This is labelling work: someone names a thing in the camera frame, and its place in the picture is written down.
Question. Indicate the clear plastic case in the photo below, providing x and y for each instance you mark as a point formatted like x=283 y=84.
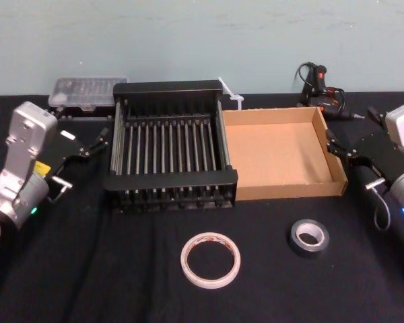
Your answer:
x=87 y=92

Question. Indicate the black table cloth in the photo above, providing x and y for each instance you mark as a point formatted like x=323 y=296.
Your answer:
x=121 y=269

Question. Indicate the shallow brown cardboard tray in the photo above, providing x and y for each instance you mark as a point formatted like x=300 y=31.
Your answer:
x=272 y=158

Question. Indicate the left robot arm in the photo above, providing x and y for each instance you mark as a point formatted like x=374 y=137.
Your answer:
x=23 y=134

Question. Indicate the black rack with steel bars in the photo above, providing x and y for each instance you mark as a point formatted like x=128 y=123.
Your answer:
x=170 y=188

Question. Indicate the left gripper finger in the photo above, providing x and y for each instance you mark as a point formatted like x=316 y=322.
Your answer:
x=94 y=148
x=61 y=114

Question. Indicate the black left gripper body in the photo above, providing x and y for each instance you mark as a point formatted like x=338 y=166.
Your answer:
x=65 y=146

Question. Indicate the white three-armed plastic piece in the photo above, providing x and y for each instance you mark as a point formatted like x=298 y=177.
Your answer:
x=235 y=100

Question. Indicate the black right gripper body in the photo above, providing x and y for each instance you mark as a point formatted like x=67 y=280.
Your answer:
x=373 y=151

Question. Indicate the white tape roll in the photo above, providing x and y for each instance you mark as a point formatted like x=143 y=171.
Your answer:
x=208 y=284

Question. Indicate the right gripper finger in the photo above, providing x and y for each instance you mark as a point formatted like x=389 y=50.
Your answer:
x=377 y=116
x=338 y=148

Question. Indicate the silver tape roll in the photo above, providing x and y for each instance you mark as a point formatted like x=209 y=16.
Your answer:
x=306 y=252

